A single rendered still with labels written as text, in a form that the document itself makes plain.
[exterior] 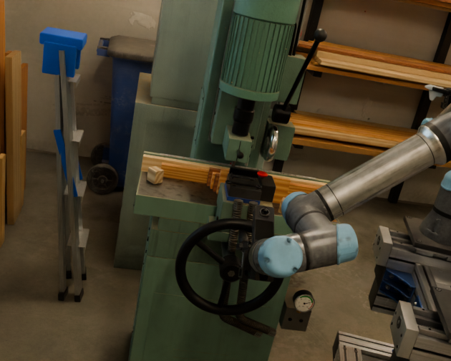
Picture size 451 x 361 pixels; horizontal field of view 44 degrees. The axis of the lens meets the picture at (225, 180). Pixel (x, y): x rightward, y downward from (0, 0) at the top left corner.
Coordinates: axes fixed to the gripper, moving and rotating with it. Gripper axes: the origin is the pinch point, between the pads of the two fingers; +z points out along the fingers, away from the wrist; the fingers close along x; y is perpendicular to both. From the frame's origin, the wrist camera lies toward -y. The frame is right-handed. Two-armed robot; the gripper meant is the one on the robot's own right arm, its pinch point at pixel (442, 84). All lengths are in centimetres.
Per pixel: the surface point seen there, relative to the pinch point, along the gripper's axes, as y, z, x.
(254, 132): 6, -50, -85
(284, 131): 8, -44, -74
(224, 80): -12, -62, -97
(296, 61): -15, -42, -72
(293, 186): 20, -61, -73
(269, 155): 13, -52, -80
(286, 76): -10, -42, -75
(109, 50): 11, 114, -146
